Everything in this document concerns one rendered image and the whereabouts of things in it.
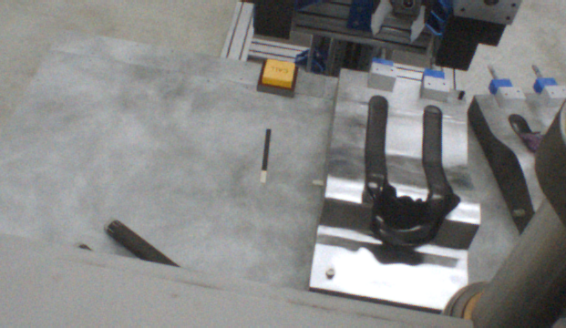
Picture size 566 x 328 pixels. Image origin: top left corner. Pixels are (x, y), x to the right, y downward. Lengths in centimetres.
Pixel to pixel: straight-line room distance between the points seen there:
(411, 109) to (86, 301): 105
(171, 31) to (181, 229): 172
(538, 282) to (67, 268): 33
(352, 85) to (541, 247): 93
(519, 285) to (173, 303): 27
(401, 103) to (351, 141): 15
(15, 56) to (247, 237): 177
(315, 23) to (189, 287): 145
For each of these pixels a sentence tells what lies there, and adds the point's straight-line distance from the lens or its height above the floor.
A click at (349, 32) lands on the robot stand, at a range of 181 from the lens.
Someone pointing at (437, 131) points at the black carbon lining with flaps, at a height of 88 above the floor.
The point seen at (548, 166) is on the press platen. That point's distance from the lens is 45.
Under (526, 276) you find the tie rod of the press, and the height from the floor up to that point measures 140.
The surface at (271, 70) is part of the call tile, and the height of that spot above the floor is 84.
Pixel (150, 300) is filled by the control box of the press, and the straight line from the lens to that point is 40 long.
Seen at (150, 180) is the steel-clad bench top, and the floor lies 80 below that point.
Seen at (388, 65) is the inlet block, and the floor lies 91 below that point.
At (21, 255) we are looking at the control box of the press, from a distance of 42.
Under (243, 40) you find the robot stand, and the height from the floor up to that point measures 22.
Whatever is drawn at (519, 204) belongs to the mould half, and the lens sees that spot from 136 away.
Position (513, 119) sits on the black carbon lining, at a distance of 150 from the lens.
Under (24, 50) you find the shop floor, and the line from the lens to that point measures 284.
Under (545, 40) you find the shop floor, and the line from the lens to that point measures 330.
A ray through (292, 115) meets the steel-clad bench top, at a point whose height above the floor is 80.
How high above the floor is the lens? 182
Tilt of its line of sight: 49 degrees down
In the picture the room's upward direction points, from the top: 9 degrees clockwise
